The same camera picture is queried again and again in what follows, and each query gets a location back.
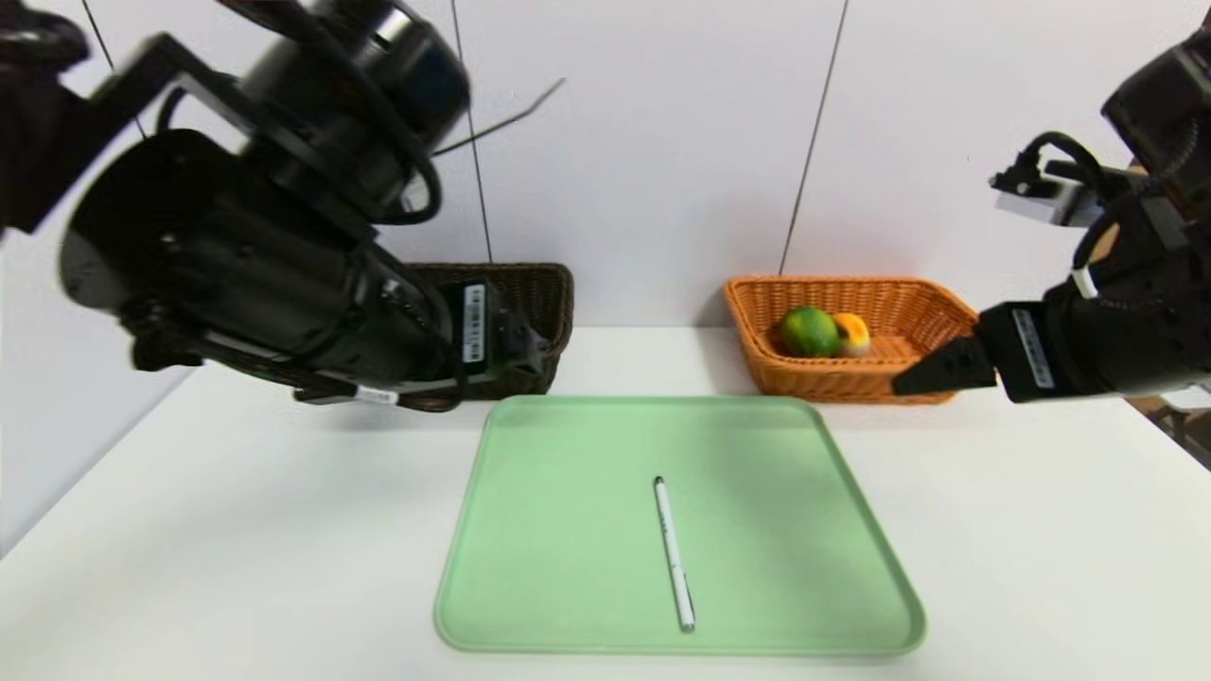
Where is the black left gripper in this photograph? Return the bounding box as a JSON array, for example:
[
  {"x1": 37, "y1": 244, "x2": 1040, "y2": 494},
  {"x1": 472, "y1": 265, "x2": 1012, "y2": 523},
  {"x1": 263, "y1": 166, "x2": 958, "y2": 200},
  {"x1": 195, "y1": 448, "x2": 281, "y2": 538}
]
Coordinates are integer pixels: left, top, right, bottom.
[{"x1": 424, "y1": 276, "x2": 550, "y2": 379}]

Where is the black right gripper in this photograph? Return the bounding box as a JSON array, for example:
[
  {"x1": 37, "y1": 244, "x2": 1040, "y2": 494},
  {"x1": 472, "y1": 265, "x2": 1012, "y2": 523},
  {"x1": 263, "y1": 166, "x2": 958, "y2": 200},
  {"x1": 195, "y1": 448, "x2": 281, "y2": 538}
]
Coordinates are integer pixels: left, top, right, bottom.
[{"x1": 890, "y1": 276, "x2": 1205, "y2": 405}]

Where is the yellow topped round pastry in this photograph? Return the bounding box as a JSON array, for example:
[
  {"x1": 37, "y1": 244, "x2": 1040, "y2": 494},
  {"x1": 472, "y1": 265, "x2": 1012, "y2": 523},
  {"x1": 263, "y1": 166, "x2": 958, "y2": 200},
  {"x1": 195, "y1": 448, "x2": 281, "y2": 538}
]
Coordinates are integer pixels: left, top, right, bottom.
[{"x1": 833, "y1": 312, "x2": 871, "y2": 358}]

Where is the green round citrus fruit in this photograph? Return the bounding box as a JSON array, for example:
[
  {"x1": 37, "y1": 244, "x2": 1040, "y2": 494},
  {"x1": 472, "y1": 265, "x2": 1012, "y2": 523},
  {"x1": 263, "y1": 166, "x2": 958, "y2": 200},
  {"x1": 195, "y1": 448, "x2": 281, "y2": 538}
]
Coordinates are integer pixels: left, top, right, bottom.
[{"x1": 779, "y1": 305, "x2": 841, "y2": 359}]

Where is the dark brown wicker basket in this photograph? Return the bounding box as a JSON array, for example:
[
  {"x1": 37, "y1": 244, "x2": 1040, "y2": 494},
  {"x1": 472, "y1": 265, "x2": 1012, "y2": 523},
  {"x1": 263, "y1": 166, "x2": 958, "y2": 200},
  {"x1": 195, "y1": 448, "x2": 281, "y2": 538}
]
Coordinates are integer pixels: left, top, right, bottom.
[{"x1": 407, "y1": 262, "x2": 575, "y2": 398}]

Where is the orange wicker basket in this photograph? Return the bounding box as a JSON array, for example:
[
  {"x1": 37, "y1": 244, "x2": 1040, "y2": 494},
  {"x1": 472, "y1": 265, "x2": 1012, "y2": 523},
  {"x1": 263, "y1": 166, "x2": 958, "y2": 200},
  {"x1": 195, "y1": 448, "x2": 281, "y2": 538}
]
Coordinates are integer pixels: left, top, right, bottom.
[{"x1": 725, "y1": 274, "x2": 980, "y2": 406}]

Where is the light green plastic tray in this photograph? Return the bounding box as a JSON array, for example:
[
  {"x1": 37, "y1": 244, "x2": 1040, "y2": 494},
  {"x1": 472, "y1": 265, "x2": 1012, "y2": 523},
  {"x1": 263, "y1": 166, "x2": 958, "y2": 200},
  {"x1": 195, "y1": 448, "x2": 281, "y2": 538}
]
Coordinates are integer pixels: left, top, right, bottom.
[{"x1": 434, "y1": 394, "x2": 928, "y2": 657}]

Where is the thin black zip tie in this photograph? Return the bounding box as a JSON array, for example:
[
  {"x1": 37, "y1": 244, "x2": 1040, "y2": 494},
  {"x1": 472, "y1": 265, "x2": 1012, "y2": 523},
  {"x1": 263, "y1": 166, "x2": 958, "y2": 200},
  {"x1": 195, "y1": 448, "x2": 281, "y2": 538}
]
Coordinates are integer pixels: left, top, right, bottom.
[{"x1": 430, "y1": 78, "x2": 567, "y2": 157}]

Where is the slim white pen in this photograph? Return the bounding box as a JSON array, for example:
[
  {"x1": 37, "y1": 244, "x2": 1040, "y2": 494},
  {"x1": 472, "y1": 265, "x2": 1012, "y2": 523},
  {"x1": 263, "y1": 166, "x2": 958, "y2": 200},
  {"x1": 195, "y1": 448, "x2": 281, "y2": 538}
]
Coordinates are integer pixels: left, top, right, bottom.
[{"x1": 653, "y1": 476, "x2": 697, "y2": 634}]

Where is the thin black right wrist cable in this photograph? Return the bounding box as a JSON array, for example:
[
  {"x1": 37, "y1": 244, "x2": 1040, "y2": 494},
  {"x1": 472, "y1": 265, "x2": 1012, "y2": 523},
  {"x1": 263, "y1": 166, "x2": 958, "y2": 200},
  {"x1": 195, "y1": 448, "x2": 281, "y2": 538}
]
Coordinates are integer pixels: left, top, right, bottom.
[{"x1": 1017, "y1": 131, "x2": 1127, "y2": 300}]

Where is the braided left arm cable labelled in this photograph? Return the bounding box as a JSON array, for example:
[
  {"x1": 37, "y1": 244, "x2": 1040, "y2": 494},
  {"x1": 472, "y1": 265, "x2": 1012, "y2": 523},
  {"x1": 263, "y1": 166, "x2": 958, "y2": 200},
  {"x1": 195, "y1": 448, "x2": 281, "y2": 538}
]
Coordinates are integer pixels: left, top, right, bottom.
[{"x1": 132, "y1": 322, "x2": 469, "y2": 412}]

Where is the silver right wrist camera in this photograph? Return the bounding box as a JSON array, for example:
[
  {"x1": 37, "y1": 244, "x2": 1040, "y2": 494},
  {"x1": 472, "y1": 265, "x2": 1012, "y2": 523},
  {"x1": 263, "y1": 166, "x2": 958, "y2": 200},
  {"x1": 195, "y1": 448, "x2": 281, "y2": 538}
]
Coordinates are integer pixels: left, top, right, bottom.
[{"x1": 989, "y1": 156, "x2": 1108, "y2": 230}]

